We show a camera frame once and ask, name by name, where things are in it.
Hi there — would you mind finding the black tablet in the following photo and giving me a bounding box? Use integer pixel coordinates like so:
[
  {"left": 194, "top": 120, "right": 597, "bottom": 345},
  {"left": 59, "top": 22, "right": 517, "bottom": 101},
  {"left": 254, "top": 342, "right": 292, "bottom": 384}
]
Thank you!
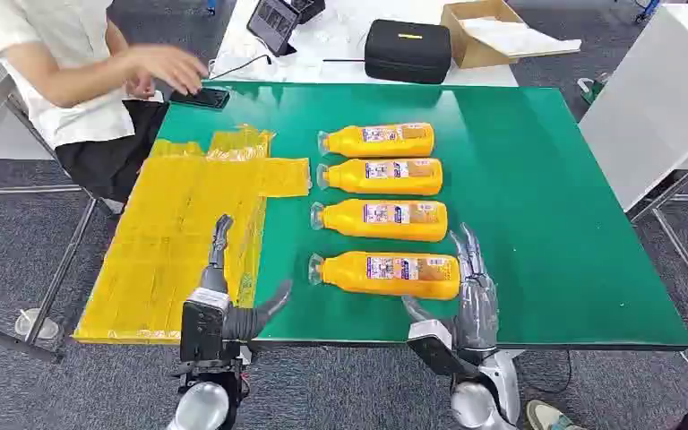
[{"left": 246, "top": 0, "right": 301, "bottom": 57}]

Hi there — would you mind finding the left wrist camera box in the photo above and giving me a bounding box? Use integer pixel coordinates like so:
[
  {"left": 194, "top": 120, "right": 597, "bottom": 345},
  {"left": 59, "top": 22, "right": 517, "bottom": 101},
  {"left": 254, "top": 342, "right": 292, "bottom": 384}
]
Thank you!
[{"left": 178, "top": 288, "right": 230, "bottom": 365}]

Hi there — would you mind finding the black smartphone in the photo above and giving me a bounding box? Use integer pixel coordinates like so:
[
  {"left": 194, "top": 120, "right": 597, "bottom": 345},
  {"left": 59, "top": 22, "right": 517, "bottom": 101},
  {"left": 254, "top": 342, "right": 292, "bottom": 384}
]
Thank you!
[{"left": 169, "top": 87, "right": 231, "bottom": 110}]

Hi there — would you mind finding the green table mat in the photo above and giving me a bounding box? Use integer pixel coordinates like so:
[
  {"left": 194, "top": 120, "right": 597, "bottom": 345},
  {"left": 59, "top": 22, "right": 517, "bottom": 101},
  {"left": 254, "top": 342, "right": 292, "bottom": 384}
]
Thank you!
[{"left": 157, "top": 81, "right": 688, "bottom": 351}]

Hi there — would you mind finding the black zip case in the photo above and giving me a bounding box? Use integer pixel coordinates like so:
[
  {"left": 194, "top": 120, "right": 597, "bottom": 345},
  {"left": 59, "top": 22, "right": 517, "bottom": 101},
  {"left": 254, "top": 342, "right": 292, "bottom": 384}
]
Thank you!
[{"left": 364, "top": 19, "right": 452, "bottom": 85}]

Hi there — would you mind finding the large white table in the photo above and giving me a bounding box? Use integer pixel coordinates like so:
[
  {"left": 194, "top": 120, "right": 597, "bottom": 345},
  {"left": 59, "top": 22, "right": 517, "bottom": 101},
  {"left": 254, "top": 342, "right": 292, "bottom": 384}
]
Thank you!
[{"left": 578, "top": 3, "right": 688, "bottom": 324}]

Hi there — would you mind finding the person's shoe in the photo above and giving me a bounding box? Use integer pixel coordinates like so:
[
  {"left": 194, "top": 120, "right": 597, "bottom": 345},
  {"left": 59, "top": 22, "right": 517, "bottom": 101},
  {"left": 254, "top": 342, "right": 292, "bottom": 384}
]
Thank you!
[{"left": 526, "top": 400, "right": 589, "bottom": 430}]

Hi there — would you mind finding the clear plastic cup lid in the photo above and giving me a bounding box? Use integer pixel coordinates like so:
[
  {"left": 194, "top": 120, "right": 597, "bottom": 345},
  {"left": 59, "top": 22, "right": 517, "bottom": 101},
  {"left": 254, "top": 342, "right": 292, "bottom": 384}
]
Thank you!
[{"left": 14, "top": 308, "right": 60, "bottom": 340}]

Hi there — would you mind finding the white sheet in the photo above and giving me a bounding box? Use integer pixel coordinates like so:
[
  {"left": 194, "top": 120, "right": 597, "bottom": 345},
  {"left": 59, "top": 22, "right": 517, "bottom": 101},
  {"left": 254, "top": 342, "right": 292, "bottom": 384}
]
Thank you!
[{"left": 460, "top": 16, "right": 582, "bottom": 59}]

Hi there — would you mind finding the person's right hand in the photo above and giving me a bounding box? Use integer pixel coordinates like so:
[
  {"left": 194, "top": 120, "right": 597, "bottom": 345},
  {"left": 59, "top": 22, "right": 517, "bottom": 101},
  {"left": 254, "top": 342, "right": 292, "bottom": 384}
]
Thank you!
[{"left": 124, "top": 44, "right": 210, "bottom": 96}]

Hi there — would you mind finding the cardboard box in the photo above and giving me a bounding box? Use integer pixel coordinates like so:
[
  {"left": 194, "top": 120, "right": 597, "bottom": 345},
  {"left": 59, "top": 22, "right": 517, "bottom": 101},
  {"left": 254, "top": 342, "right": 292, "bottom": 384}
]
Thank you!
[{"left": 440, "top": 0, "right": 582, "bottom": 70}]

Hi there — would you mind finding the black floor cable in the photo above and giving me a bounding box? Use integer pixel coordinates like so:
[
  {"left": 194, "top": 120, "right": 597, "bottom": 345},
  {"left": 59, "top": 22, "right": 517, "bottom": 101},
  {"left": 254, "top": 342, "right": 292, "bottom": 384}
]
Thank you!
[{"left": 521, "top": 349, "right": 573, "bottom": 396}]

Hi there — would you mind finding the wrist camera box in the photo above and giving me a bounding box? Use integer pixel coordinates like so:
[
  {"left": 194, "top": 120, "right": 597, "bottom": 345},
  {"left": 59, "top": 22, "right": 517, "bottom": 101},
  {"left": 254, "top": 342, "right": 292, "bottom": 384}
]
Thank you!
[
  {"left": 178, "top": 288, "right": 230, "bottom": 365},
  {"left": 407, "top": 319, "right": 482, "bottom": 378}
]

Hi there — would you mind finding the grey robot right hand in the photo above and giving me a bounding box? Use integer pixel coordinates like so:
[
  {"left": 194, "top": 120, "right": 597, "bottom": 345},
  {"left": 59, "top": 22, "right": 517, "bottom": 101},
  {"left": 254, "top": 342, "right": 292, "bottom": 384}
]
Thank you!
[{"left": 401, "top": 222, "right": 500, "bottom": 365}]

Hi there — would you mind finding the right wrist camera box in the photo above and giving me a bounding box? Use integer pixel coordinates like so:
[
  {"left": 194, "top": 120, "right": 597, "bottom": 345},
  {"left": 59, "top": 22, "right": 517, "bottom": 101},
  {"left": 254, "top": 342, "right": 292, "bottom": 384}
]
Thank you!
[{"left": 407, "top": 319, "right": 482, "bottom": 378}]

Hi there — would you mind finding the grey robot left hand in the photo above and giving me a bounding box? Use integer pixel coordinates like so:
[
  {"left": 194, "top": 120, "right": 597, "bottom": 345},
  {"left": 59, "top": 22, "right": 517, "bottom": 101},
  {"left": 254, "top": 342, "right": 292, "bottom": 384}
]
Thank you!
[{"left": 198, "top": 214, "right": 294, "bottom": 342}]

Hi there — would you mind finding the yellow sheet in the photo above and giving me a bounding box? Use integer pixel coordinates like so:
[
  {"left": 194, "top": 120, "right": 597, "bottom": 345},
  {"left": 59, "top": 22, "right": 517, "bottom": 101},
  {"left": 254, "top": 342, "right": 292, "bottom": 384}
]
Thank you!
[{"left": 73, "top": 125, "right": 313, "bottom": 347}]

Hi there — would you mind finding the person's left hand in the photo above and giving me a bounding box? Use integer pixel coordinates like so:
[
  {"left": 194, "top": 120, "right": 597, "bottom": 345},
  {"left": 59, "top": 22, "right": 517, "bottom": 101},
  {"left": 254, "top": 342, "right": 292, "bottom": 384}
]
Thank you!
[{"left": 124, "top": 73, "right": 157, "bottom": 100}]

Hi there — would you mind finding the orange drink bottle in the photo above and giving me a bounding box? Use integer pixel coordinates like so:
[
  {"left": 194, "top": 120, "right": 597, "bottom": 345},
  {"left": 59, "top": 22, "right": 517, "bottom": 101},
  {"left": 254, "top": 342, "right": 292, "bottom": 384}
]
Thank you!
[
  {"left": 315, "top": 158, "right": 443, "bottom": 197},
  {"left": 317, "top": 122, "right": 435, "bottom": 159},
  {"left": 308, "top": 251, "right": 461, "bottom": 302},
  {"left": 310, "top": 198, "right": 449, "bottom": 244}
]

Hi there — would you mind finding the person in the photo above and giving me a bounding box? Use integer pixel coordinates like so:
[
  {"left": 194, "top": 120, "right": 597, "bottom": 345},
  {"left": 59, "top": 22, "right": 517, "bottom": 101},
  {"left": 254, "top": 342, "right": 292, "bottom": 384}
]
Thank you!
[{"left": 0, "top": 0, "right": 210, "bottom": 203}]

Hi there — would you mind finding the black device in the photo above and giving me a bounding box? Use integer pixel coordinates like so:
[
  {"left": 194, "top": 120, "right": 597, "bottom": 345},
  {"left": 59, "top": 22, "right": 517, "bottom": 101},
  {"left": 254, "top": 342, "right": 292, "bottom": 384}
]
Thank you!
[{"left": 290, "top": 0, "right": 326, "bottom": 25}]

